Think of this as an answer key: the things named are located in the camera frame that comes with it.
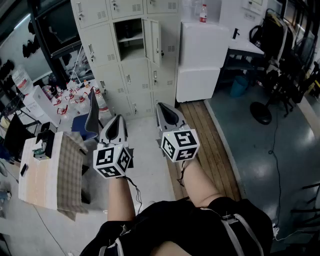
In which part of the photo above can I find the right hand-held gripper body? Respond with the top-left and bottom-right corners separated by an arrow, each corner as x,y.
156,122 -> 201,163

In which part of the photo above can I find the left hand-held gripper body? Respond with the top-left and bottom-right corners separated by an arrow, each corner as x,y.
93,141 -> 134,179

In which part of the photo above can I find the grey metal locker cabinet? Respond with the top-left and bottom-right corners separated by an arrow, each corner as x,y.
70,0 -> 181,119

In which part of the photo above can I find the person's left forearm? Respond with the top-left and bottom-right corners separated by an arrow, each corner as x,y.
104,176 -> 137,222

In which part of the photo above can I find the person's right forearm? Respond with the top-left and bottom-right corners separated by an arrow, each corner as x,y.
178,159 -> 226,208

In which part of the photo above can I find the locker door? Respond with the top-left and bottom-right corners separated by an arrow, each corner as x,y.
141,17 -> 163,68

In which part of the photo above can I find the blue chair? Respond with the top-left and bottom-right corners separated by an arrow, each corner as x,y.
71,88 -> 105,142

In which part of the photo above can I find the wooden floor board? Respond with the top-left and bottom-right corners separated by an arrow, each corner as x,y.
166,100 -> 241,201

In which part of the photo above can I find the checkered cloth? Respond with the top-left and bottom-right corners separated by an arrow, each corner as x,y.
56,131 -> 89,221

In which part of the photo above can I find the black box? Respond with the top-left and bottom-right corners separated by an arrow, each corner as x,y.
33,129 -> 56,161

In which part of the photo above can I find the blue bucket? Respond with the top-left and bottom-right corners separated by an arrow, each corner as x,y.
229,75 -> 249,98

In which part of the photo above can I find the pink patterned bag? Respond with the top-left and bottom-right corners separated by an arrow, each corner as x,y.
41,84 -> 60,100

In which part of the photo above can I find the white cardboard box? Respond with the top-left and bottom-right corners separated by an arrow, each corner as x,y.
23,84 -> 61,127

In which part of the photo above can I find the person's black clothing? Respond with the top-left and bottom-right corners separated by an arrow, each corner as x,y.
79,196 -> 275,256

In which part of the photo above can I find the small wooden table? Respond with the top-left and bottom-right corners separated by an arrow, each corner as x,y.
18,131 -> 88,221

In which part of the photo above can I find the large white foam box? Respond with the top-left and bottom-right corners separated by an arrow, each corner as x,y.
179,21 -> 230,68

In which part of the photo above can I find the black round fan base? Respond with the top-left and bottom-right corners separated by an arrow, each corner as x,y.
249,101 -> 273,126

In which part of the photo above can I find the black folding chair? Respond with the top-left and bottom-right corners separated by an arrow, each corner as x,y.
2,113 -> 36,161

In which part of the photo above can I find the large clear water jug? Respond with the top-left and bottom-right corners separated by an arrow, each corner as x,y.
11,65 -> 34,96

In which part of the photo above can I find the white sink table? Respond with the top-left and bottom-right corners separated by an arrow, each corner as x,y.
228,37 -> 265,56

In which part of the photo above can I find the black office chair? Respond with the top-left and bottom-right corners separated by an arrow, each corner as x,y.
264,69 -> 303,118

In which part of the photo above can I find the person's bare leg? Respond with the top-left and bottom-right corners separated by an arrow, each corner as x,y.
149,241 -> 201,256

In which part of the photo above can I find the red label water bottle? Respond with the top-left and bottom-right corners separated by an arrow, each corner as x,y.
199,4 -> 209,24

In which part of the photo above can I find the black backpack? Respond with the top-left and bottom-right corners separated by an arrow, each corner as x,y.
249,24 -> 264,49

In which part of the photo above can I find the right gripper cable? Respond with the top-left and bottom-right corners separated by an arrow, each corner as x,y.
176,161 -> 188,188

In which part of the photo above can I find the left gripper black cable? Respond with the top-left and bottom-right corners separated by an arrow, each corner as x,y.
123,176 -> 144,215

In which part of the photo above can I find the group of red-handled water bottles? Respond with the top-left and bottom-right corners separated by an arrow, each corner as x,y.
53,79 -> 111,121

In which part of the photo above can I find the black floor cable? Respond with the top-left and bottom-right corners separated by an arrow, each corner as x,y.
268,109 -> 284,226

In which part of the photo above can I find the grey shoulder strap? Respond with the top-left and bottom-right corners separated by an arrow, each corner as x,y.
221,212 -> 265,256

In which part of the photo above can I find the black metal shelf frame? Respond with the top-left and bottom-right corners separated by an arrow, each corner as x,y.
26,0 -> 84,85

